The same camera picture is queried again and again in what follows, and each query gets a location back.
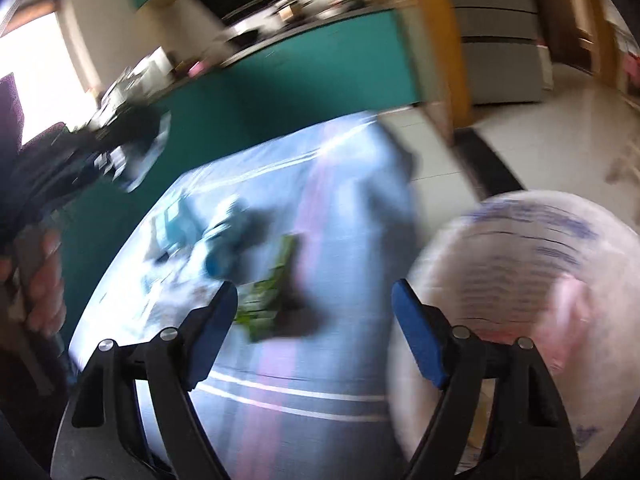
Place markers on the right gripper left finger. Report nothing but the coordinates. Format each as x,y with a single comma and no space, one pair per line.
101,435

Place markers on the light blue face mask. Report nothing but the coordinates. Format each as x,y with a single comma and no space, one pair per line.
175,228

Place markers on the light blue knitted sock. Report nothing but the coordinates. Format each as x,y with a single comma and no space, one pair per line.
236,227

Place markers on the dark green snack wrapper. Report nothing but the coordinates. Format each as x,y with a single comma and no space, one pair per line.
131,142

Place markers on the white plastic trash bag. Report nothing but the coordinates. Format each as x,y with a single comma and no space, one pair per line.
467,407

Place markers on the teal kitchen cabinets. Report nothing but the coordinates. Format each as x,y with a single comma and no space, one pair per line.
353,64

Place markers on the person's left hand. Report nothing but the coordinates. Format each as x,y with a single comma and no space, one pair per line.
45,291

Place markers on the pink package in bag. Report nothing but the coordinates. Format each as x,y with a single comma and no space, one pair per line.
560,326

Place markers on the blue striped tablecloth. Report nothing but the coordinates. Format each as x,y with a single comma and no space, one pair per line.
241,332

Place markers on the grey refrigerator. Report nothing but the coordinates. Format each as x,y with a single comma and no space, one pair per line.
500,48

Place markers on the wooden glass door frame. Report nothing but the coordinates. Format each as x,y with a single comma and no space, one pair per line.
431,30

